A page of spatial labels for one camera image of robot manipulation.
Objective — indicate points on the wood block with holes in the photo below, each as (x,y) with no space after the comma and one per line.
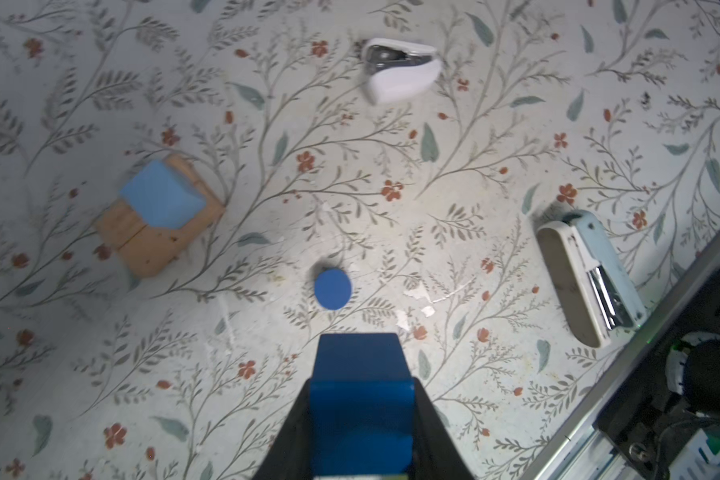
(152,249)

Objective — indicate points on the white staple remover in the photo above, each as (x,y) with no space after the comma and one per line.
(398,70)

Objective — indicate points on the blue round cylinder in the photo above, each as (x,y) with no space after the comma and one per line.
(333,289)

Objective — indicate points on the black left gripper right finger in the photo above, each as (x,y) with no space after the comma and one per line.
(434,454)

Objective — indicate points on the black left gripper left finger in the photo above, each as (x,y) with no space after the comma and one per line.
(289,457)

